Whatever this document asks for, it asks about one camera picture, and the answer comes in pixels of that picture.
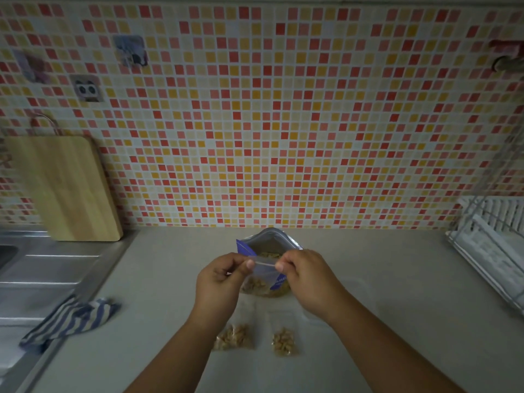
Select red wall hook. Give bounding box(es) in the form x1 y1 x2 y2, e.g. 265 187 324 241
489 38 524 73

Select white dish rack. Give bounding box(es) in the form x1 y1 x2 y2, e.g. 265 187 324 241
445 130 524 317

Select person's left hand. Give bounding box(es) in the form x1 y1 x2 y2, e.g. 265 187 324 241
195 252 256 325

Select grey cat wall hook sticker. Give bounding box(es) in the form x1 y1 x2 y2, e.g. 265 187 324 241
112 34 150 68

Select small clear plastic bag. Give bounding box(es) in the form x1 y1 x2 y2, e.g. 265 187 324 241
268 309 299 359
212 322 255 352
241 257 293 299

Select person's right forearm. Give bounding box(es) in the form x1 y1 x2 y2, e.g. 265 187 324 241
322 296 466 393

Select person's right hand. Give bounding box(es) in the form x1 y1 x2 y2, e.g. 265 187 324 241
275 249 349 325

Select wooden cutting board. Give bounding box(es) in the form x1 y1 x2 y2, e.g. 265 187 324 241
4 113 125 243

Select blue peanuts pouch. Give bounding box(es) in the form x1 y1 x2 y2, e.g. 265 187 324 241
235 227 304 299

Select stainless steel sink drainboard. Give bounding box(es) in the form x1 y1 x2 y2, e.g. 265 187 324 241
0 226 139 393

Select panda wall hook sticker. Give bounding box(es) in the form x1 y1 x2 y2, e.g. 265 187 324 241
68 74 105 104

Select blue striped dish cloth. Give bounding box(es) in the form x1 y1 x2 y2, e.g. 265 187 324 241
18 296 123 355

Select person's left forearm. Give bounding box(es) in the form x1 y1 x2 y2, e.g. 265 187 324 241
124 308 231 393

